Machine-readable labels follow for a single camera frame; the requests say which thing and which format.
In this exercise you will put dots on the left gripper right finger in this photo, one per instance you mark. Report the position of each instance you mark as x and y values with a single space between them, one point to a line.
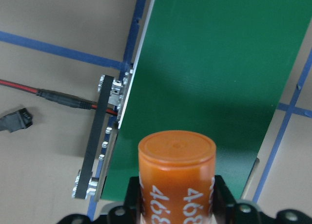
223 202

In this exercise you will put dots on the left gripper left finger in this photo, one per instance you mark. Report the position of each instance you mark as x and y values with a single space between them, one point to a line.
133 201

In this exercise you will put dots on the orange bottle with white numbers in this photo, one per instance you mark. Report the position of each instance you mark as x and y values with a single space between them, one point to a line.
176 175

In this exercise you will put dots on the green conveyor belt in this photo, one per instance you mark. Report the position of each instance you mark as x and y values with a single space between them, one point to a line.
215 67

